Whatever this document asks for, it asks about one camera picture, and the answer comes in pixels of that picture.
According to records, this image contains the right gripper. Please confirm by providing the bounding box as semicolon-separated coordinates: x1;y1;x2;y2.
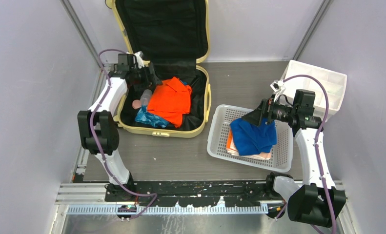
242;94;297;127

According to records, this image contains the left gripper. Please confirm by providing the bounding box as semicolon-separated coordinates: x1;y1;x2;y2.
131;63;163;92

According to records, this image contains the blue cloth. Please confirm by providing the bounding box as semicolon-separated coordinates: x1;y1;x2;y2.
230;118;277;156

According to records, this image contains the orange garment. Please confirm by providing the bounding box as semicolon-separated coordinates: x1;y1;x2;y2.
147;77;192;128

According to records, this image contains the blue patterned garment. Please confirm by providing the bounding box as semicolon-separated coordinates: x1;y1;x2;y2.
135;106;169;128

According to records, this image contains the orange and pink cloth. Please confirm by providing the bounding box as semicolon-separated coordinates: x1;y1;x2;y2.
226;130;272;160

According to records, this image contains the white perforated plastic basket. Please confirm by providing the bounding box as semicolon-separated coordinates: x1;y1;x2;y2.
207;105;293;173

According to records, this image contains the yellow hard-shell suitcase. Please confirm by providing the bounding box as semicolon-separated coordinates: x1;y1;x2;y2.
106;0;211;138

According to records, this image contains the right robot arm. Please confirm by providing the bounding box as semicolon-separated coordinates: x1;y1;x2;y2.
242;89;346;228

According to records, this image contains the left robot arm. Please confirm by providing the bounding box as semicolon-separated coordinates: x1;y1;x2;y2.
78;65;145;201

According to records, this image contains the clear bottle pink cap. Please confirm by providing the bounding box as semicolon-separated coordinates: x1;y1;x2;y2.
132;89;153;109

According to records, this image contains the white divided organizer tray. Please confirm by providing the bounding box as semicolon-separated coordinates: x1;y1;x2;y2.
281;60;347;120

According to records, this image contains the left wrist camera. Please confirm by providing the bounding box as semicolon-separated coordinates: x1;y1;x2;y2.
134;51;145;69

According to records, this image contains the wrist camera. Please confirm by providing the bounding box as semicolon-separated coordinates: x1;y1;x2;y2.
134;51;145;69
270;80;286;102

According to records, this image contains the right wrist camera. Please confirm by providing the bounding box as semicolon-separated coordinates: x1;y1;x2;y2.
270;80;286;102

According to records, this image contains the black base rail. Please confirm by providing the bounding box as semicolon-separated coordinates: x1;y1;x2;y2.
104;180;283;208

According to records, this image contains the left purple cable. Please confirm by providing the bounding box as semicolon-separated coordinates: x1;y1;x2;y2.
89;49;158;221

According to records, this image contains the slotted metal cable duct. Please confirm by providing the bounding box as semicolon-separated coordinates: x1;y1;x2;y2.
66;203;268;215

